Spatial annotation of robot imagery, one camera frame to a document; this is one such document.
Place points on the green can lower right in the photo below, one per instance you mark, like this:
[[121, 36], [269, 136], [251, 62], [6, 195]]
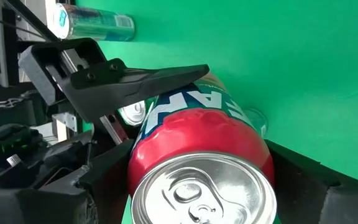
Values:
[[98, 23]]

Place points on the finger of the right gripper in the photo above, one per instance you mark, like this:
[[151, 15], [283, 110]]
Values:
[[120, 84]]

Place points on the silver metal bracket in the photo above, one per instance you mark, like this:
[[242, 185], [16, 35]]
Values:
[[65, 119]]

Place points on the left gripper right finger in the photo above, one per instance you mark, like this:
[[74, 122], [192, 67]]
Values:
[[306, 199]]

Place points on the green table mat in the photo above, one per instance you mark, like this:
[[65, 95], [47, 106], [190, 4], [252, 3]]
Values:
[[291, 62]]

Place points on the green Sprite can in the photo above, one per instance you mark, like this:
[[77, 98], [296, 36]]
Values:
[[132, 113]]

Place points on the red Fanta can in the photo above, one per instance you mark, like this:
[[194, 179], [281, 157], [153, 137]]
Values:
[[197, 133]]

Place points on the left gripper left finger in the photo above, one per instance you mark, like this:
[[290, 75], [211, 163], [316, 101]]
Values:
[[107, 186]]

